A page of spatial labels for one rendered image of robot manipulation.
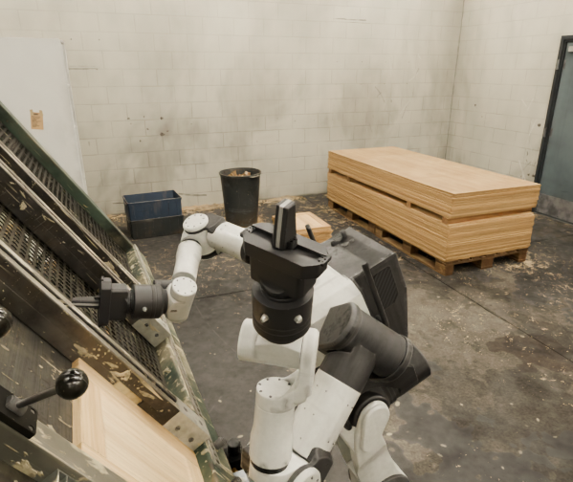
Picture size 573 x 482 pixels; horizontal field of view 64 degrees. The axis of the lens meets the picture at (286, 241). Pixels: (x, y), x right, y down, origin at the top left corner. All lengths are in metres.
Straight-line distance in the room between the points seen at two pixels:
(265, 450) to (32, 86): 4.35
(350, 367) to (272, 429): 0.19
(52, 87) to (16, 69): 0.30
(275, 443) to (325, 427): 0.12
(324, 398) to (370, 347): 0.12
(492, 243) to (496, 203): 0.39
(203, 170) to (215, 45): 1.60
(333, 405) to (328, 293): 0.24
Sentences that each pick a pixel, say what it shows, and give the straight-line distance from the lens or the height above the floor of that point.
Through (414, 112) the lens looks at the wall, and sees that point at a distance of 7.74.
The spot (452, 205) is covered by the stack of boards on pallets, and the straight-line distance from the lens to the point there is 4.30.
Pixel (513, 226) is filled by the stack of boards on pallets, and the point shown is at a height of 0.40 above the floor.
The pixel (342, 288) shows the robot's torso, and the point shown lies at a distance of 0.99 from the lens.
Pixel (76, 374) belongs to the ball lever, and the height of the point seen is 1.45.
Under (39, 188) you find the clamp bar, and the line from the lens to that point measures 1.69.
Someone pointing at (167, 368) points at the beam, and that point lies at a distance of 1.59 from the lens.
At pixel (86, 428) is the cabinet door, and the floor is 1.22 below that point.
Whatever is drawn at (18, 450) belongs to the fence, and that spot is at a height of 1.34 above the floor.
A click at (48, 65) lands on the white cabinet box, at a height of 1.83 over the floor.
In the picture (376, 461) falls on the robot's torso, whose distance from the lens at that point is 1.46.
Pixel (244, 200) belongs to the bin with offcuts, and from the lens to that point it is 5.48.
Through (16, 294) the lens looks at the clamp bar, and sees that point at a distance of 1.02.
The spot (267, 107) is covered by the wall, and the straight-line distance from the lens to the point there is 6.59.
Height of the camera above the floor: 1.80
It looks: 20 degrees down
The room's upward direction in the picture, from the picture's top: straight up
